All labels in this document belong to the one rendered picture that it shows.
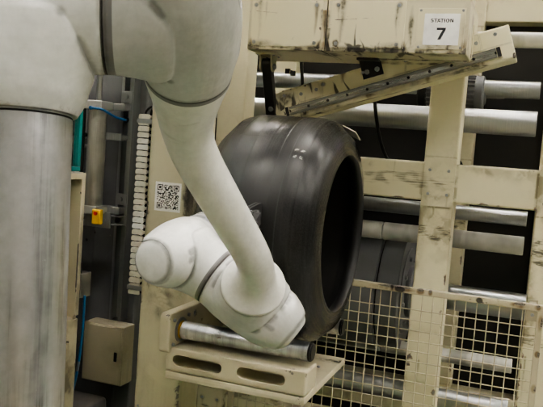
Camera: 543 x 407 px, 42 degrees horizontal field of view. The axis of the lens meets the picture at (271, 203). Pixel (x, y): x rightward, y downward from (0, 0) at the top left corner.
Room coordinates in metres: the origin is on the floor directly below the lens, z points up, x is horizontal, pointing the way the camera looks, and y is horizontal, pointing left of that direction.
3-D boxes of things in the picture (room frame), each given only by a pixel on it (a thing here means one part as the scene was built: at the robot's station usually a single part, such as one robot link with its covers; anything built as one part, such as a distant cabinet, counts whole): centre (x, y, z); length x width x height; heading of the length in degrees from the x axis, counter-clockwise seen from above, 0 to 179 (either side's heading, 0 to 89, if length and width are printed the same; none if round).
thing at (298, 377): (1.69, 0.05, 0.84); 0.36 x 0.09 x 0.06; 70
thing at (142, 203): (1.89, 0.33, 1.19); 0.05 x 0.04 x 0.48; 160
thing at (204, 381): (1.82, 0.00, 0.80); 0.37 x 0.36 x 0.02; 160
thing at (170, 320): (1.88, 0.16, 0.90); 0.40 x 0.03 x 0.10; 160
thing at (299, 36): (2.06, -0.22, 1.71); 0.61 x 0.25 x 0.15; 70
